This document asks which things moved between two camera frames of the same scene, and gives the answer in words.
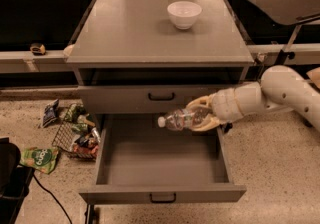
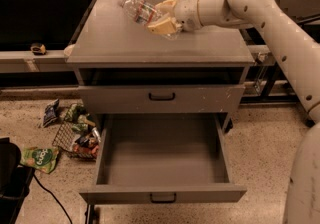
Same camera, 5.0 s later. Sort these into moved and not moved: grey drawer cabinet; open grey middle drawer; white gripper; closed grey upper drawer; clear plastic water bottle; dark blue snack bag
Moved: white gripper; clear plastic water bottle
Not moved: closed grey upper drawer; grey drawer cabinet; open grey middle drawer; dark blue snack bag
